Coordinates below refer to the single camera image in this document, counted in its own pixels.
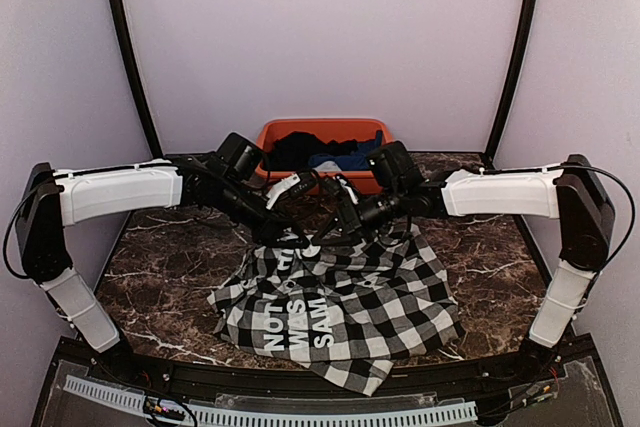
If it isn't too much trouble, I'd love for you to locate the white slotted cable duct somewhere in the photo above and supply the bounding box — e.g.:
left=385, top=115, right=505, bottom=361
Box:
left=63, top=375, right=478, bottom=427

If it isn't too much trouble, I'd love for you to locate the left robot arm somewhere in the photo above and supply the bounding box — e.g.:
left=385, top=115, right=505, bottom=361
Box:
left=5, top=133, right=308, bottom=383

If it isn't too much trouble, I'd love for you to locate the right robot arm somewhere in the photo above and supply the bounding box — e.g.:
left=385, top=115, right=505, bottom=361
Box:
left=312, top=141, right=618, bottom=381

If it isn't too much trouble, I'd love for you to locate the black frame post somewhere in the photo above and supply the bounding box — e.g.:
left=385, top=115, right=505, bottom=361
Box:
left=109, top=0, right=164, bottom=158
left=483, top=0, right=537, bottom=165

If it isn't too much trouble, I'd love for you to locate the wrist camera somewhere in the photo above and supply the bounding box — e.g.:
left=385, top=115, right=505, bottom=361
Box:
left=266, top=171, right=318, bottom=210
left=322, top=174, right=363, bottom=207

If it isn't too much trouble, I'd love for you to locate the left black frame post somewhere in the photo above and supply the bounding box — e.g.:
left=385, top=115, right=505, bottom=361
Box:
left=109, top=0, right=164, bottom=158

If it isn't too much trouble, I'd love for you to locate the black front rail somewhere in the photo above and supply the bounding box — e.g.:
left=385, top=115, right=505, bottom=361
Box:
left=57, top=340, right=555, bottom=410

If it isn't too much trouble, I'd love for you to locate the black white plaid shirt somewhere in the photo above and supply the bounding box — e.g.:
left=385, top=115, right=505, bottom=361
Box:
left=207, top=225, right=464, bottom=396

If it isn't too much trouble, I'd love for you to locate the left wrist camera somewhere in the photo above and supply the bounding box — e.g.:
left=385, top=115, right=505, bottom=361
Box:
left=266, top=171, right=318, bottom=210

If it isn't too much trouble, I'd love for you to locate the blue garment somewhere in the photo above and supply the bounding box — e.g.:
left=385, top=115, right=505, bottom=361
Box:
left=308, top=130, right=384, bottom=171

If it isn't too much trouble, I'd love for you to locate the black garment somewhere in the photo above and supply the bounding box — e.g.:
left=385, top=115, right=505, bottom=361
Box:
left=267, top=131, right=342, bottom=171

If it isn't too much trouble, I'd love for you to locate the right black frame post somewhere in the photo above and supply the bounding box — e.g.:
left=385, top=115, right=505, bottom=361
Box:
left=483, top=0, right=537, bottom=165

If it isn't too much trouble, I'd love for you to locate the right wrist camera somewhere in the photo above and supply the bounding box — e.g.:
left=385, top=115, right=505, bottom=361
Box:
left=322, top=174, right=363, bottom=207

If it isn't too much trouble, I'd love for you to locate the orange plastic basin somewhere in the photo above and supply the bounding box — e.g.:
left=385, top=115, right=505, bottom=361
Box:
left=255, top=118, right=393, bottom=194

